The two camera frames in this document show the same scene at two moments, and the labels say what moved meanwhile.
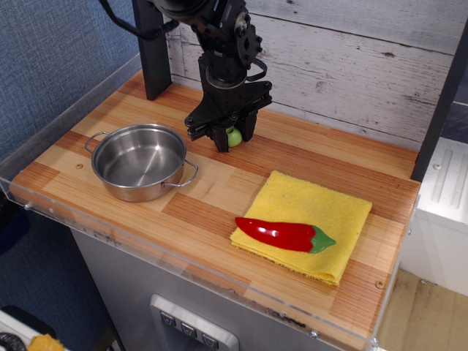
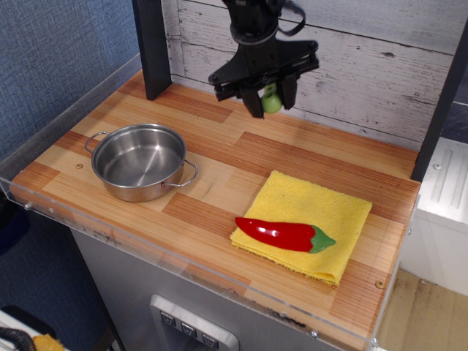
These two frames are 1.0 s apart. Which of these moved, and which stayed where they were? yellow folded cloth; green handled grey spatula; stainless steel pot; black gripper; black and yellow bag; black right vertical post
Moved: black gripper; green handled grey spatula
Stayed: yellow folded cloth; stainless steel pot; black right vertical post; black and yellow bag
